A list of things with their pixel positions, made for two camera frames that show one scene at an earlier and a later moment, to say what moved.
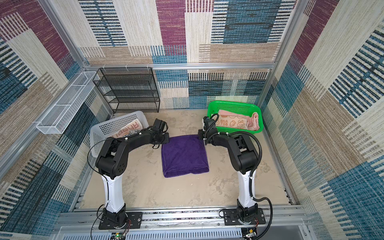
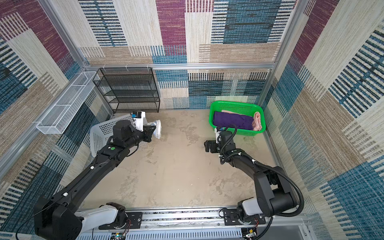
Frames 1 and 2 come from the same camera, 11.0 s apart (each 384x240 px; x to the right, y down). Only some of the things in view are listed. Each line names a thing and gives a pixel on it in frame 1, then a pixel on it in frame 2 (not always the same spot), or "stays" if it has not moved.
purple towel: (184, 155) -> (222, 119)
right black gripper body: (201, 134) -> (214, 146)
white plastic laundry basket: (104, 132) stays
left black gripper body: (164, 138) -> (146, 137)
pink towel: (252, 120) stays
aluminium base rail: (185, 224) stays
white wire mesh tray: (58, 118) stays
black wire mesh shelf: (128, 89) stays
